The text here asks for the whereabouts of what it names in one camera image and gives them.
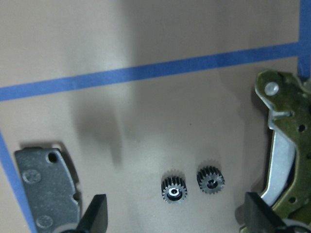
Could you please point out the black brake pad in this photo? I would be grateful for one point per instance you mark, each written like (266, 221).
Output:
(49, 188)

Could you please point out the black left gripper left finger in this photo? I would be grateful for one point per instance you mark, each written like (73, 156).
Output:
(95, 219)

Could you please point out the olive brake shoe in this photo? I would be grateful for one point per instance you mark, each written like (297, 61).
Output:
(288, 189)

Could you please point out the small black gear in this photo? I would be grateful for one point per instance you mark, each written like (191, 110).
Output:
(173, 187)
(210, 179)

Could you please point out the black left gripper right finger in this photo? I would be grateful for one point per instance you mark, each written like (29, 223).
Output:
(259, 217)

